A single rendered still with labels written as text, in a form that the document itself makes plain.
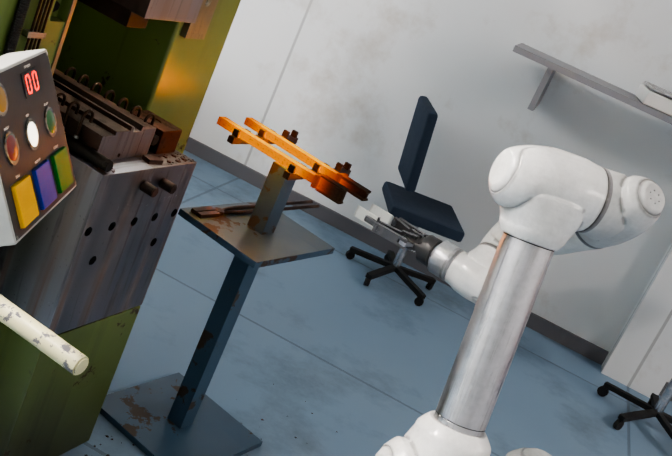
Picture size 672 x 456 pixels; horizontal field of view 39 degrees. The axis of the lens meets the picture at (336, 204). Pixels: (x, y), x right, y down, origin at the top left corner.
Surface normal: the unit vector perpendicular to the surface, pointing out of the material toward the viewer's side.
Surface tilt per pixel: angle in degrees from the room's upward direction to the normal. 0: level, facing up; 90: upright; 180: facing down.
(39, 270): 90
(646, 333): 90
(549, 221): 83
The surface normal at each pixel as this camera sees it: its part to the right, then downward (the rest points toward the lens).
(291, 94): -0.29, 0.19
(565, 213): 0.22, 0.27
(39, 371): 0.82, 0.47
